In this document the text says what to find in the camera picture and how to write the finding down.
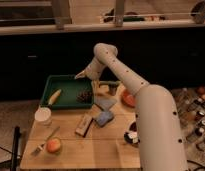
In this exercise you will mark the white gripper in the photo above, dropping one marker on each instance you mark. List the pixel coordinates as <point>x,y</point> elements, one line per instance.
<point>90,72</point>

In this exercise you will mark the dark red grape bunch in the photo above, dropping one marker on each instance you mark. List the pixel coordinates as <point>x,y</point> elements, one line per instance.
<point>84,96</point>

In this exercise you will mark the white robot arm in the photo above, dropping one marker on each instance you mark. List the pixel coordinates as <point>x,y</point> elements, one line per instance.
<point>159,133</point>

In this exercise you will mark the green plastic tray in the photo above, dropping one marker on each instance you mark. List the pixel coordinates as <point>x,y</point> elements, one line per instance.
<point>70,88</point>

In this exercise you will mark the grey blue cloth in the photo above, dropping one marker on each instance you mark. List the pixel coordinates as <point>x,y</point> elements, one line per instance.
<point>105,103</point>

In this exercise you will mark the blue sponge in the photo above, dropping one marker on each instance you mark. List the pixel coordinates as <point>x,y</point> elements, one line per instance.
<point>103,118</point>

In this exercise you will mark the wooden block eraser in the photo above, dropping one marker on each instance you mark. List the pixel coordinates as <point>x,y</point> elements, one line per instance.
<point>84,125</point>

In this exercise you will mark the orange bowl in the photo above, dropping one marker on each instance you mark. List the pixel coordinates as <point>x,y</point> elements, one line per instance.
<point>127,98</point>

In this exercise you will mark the white lidded cup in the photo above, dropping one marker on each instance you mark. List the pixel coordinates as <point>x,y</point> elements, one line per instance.
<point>43,116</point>

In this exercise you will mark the dark brown bowl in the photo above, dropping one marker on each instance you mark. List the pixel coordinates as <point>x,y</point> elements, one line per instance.
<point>133,128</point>

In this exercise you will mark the orange peach fruit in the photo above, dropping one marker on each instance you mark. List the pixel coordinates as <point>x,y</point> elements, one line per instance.
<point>53,145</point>

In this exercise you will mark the white black marker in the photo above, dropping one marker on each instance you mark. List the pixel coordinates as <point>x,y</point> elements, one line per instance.
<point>131,137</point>

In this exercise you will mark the black pole stand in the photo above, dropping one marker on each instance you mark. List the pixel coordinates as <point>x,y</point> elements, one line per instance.
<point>14,151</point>

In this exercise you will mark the metal fork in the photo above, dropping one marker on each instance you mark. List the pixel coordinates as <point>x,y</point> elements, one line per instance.
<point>40,147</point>

